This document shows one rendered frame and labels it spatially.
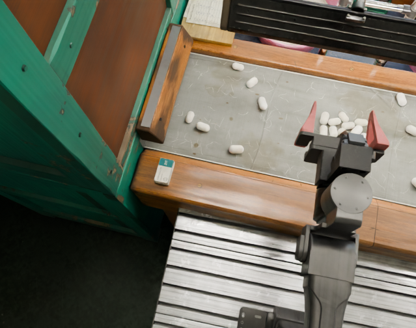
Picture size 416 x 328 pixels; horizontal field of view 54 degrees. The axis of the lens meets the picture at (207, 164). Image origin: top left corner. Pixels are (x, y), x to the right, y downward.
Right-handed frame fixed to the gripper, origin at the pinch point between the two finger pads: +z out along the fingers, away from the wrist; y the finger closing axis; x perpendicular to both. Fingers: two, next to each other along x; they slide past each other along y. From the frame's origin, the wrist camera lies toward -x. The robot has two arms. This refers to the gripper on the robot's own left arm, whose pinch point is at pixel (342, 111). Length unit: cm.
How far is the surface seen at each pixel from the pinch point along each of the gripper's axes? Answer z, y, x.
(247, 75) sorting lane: 24.1, 18.6, 32.9
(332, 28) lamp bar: 15.8, 3.6, -1.0
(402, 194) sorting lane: -1.3, -23.9, 33.2
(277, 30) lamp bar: 14.9, 13.5, 0.4
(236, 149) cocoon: 1.8, 17.6, 31.1
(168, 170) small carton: -7.6, 32.6, 28.8
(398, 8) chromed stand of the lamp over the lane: 32.8, -11.9, 10.4
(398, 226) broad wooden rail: -10.0, -22.2, 30.9
